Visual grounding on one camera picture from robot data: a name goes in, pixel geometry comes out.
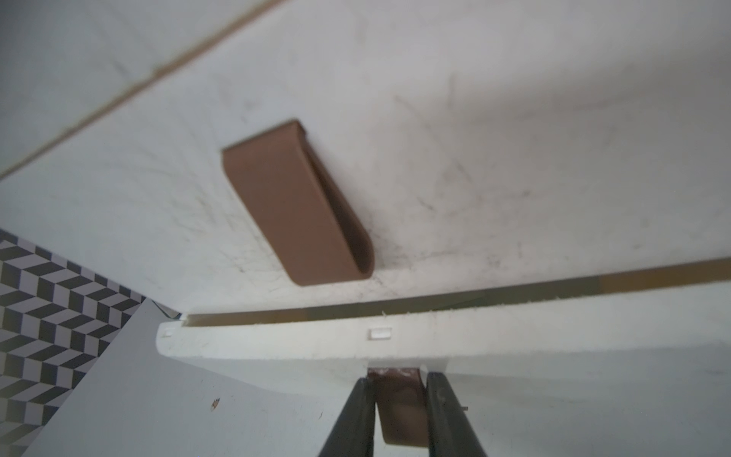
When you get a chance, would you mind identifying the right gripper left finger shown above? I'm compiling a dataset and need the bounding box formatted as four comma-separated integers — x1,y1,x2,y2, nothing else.
319,378,376,457

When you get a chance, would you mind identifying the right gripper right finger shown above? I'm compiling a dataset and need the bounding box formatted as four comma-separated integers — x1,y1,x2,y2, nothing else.
426,372,487,457

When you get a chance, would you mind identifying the brown drawer handle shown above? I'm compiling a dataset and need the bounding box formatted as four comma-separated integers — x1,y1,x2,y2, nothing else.
222,120,375,287
367,368,429,447

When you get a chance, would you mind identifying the white drawer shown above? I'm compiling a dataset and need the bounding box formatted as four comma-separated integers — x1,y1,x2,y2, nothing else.
1,1,730,314
156,282,730,456

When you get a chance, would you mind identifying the brown top drawer handle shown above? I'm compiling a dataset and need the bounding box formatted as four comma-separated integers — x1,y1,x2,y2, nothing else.
222,120,375,287

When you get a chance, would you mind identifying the white top drawer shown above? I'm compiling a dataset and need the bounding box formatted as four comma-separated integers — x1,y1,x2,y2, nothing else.
1,1,730,314

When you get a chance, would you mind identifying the white drawer cabinet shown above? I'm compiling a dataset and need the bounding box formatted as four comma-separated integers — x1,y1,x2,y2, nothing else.
1,1,294,196

